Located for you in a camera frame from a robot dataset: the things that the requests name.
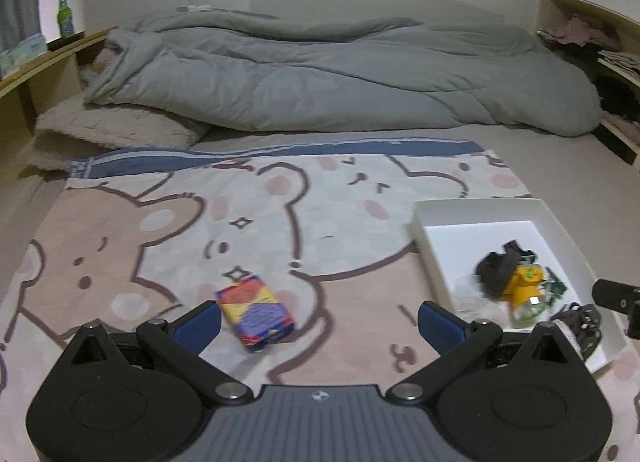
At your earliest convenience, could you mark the green cord bundle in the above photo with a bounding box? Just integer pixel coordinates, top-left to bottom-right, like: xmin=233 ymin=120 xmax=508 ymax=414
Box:
xmin=544 ymin=267 xmax=569 ymax=313

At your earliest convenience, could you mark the white cardboard box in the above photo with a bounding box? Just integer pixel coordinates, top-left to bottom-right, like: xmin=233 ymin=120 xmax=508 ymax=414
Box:
xmin=410 ymin=197 xmax=626 ymax=374

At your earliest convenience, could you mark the colourful battery box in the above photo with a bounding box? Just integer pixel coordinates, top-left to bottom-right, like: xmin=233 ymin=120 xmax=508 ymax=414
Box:
xmin=214 ymin=274 xmax=297 ymax=354

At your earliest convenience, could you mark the green glass bottle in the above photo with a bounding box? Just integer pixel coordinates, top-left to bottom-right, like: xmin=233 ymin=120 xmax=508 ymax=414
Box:
xmin=56 ymin=0 xmax=74 ymax=38

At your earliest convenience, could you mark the wooden bedside shelf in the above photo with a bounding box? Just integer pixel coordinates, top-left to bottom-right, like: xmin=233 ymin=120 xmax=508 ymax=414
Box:
xmin=0 ymin=27 xmax=118 ymax=183

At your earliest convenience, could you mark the grey duvet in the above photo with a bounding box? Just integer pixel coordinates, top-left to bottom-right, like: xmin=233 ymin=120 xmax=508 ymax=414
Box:
xmin=82 ymin=12 xmax=603 ymax=138

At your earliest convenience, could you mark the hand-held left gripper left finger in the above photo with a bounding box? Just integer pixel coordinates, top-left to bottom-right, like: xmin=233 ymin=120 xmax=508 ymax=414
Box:
xmin=64 ymin=300 xmax=249 ymax=403

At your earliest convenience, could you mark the clear plastic bag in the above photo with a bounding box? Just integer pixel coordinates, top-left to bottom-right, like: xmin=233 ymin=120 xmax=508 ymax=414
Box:
xmin=451 ymin=282 xmax=512 ymax=329

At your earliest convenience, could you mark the tissue pack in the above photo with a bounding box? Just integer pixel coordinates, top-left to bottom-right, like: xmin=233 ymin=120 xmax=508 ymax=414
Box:
xmin=0 ymin=33 xmax=49 ymax=75

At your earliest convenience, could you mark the printed blanket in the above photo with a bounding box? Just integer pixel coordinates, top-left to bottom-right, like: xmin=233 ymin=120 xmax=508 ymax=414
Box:
xmin=0 ymin=139 xmax=640 ymax=462

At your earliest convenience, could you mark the pink clothes pile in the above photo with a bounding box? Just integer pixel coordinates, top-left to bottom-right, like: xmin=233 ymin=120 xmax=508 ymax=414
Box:
xmin=539 ymin=12 xmax=626 ymax=49

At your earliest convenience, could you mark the black tray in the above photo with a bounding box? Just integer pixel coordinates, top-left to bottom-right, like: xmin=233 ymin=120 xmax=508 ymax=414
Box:
xmin=46 ymin=33 xmax=86 ymax=52

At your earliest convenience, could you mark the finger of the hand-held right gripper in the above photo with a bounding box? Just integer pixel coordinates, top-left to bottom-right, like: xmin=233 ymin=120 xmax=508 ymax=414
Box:
xmin=592 ymin=279 xmax=640 ymax=312

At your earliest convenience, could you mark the beige fluffy pillow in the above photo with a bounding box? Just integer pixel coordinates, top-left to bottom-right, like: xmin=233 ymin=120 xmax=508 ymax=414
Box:
xmin=22 ymin=92 xmax=213 ymax=173

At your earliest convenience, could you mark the dark brown pouch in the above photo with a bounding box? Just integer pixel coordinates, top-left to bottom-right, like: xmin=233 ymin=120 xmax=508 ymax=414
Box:
xmin=474 ymin=240 xmax=537 ymax=300

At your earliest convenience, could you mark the yellow flashlight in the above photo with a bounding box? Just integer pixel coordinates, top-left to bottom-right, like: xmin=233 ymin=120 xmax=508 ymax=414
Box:
xmin=501 ymin=264 xmax=549 ymax=329

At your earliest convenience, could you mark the grey curtain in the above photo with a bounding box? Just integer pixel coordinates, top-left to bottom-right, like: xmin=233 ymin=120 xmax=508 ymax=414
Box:
xmin=0 ymin=0 xmax=42 ymax=54

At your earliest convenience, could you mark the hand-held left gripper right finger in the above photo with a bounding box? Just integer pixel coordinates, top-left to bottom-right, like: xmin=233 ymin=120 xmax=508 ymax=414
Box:
xmin=385 ymin=300 xmax=572 ymax=403

